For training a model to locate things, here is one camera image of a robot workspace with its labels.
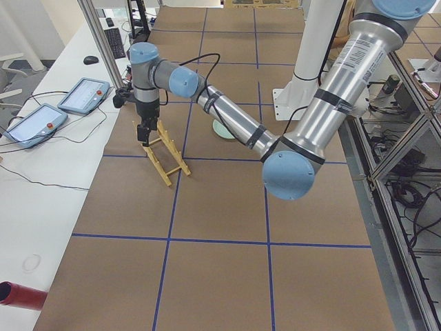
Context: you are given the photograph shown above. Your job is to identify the black computer mouse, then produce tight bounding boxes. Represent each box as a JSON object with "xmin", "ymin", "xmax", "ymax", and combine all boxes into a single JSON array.
[{"xmin": 83, "ymin": 55, "xmax": 99, "ymax": 66}]

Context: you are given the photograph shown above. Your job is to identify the teach pendant far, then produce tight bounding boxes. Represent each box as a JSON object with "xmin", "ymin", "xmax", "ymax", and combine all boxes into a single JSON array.
[{"xmin": 57, "ymin": 77, "xmax": 110, "ymax": 114}]

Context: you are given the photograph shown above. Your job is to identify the pale green plate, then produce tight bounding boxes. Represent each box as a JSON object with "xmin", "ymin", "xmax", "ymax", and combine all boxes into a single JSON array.
[{"xmin": 212, "ymin": 119, "xmax": 235, "ymax": 140}]

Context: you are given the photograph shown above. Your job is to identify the white pedestal column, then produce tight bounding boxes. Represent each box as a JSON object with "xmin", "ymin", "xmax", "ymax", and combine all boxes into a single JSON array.
[{"xmin": 273, "ymin": 0, "xmax": 346, "ymax": 121}]

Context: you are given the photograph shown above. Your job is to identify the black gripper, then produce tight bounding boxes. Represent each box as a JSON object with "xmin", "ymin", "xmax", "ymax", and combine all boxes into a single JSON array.
[{"xmin": 136, "ymin": 116, "xmax": 158, "ymax": 147}]

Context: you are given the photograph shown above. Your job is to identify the grey aluminium post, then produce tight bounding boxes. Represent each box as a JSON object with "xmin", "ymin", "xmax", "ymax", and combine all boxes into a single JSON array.
[{"xmin": 77, "ymin": 0, "xmax": 123, "ymax": 89}]

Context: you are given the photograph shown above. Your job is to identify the teach pendant near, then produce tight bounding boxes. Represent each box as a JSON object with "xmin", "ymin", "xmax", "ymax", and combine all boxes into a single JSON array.
[{"xmin": 4, "ymin": 103, "xmax": 68, "ymax": 148}]

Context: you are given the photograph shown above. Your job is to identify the teach pendant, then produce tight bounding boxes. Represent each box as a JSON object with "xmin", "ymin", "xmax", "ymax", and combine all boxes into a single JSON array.
[
  {"xmin": 57, "ymin": 77, "xmax": 110, "ymax": 114},
  {"xmin": 4, "ymin": 103, "xmax": 68, "ymax": 148}
]

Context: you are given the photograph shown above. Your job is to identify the black keyboard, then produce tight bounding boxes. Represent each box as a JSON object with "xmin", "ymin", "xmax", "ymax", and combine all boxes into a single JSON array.
[{"xmin": 104, "ymin": 28, "xmax": 125, "ymax": 59}]

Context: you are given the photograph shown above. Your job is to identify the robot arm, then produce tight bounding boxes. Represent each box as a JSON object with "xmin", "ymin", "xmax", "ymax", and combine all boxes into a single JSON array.
[{"xmin": 129, "ymin": 1, "xmax": 433, "ymax": 200}]

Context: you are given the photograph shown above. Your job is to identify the red bottle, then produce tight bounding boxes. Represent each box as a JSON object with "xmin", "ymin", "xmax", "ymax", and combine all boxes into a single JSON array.
[{"xmin": 1, "ymin": 281, "xmax": 48, "ymax": 310}]

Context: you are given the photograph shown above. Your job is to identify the wooden dish rack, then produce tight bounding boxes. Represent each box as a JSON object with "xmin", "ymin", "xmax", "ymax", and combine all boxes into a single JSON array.
[{"xmin": 130, "ymin": 120, "xmax": 192, "ymax": 188}]

